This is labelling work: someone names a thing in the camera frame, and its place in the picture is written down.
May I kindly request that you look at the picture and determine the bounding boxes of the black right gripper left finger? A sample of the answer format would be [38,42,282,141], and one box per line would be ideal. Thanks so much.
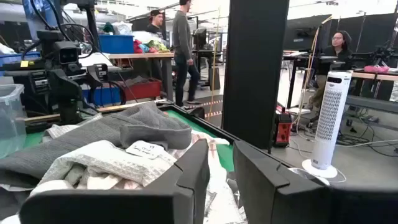
[18,138,211,224]

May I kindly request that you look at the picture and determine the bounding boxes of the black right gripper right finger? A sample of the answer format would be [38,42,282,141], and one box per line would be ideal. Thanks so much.
[232,139,398,224]

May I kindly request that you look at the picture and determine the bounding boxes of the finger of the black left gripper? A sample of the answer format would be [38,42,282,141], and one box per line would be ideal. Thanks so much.
[67,76,83,124]
[48,69,68,124]

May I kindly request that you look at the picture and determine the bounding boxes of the white red-striped towel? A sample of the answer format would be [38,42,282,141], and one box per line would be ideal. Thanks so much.
[71,129,236,200]

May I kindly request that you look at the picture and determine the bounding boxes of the dark grey knit towel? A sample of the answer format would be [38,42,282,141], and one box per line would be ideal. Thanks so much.
[0,101,193,189]

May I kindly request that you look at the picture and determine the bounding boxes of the white paper tag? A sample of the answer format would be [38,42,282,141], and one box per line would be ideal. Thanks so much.
[125,140,166,161]

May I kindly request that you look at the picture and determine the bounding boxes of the light grey waffle towel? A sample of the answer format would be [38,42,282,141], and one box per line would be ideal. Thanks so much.
[29,139,178,195]
[42,112,104,140]

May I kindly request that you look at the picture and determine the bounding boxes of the blue plastic bin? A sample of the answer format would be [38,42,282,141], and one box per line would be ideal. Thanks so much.
[81,85,123,107]
[0,51,42,77]
[98,34,136,55]

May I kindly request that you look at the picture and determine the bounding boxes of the white black-striped towel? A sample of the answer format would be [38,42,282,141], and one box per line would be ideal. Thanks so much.
[203,183,249,224]

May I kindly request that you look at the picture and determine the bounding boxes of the clear plastic bin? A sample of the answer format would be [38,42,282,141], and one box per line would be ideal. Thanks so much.
[0,83,27,159]

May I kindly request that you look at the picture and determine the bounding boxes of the red black power station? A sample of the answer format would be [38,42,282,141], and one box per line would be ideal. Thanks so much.
[272,105,294,148]

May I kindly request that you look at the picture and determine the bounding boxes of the red plastic bin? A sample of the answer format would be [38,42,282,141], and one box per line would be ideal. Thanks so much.
[123,79,163,101]

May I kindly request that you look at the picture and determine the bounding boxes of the wooden work table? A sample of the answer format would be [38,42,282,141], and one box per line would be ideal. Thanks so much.
[107,52,175,102]

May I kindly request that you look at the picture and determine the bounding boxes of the white cylindrical stand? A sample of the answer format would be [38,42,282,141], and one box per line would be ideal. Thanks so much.
[301,70,353,179]

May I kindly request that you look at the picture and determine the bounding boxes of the colourful cloth pile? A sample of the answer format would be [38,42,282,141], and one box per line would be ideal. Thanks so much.
[132,37,171,54]

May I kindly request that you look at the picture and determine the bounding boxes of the black standing desk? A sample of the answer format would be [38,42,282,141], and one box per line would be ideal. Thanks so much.
[281,51,346,110]

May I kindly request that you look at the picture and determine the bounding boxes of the black partition panel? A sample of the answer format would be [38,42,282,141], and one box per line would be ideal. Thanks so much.
[221,0,290,151]

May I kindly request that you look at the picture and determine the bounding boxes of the wooden top desk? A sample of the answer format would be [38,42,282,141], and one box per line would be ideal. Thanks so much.
[349,70,398,114]

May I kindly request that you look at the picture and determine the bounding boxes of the black computer monitor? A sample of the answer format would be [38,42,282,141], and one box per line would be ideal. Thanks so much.
[282,14,333,53]

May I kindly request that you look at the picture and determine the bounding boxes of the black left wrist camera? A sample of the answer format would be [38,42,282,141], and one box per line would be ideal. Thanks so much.
[53,40,82,66]

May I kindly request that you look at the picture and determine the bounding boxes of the black table frame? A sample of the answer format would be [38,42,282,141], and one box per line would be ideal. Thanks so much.
[155,102,241,144]

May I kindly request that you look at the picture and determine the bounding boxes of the black upright post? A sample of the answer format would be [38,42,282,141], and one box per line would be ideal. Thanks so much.
[76,0,101,53]

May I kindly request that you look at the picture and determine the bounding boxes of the black floor cables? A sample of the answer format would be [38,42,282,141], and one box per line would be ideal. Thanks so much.
[335,114,398,158]

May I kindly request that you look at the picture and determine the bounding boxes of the yellow hanging cable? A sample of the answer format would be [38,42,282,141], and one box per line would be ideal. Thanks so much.
[206,6,222,122]

